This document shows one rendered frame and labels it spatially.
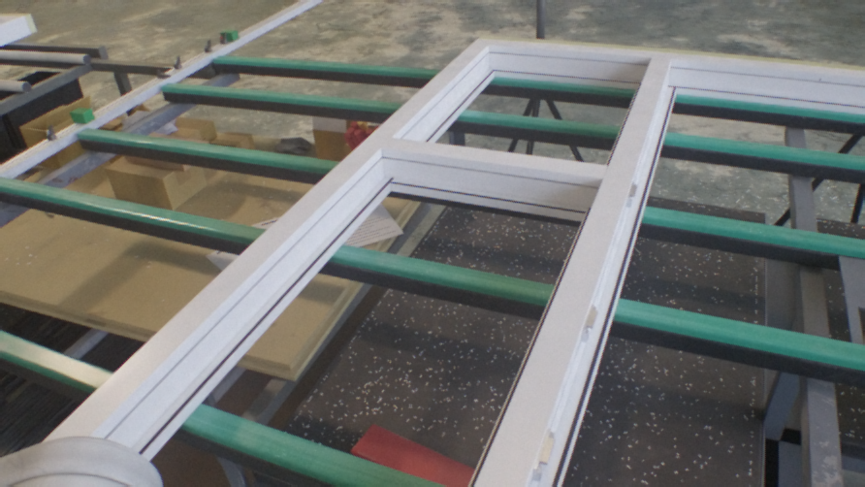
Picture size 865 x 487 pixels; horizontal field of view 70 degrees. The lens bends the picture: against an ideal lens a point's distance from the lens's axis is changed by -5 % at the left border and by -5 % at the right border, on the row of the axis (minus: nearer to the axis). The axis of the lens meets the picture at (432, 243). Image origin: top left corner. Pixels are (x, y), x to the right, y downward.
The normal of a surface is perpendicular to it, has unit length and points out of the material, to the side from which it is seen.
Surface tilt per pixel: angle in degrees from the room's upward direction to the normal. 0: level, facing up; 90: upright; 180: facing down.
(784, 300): 0
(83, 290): 0
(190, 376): 90
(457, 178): 90
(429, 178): 90
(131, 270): 0
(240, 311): 90
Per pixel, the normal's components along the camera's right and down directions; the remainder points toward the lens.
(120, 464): 0.68, -0.68
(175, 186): 0.91, 0.18
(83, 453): 0.33, -0.82
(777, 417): -0.39, 0.55
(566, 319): -0.07, -0.82
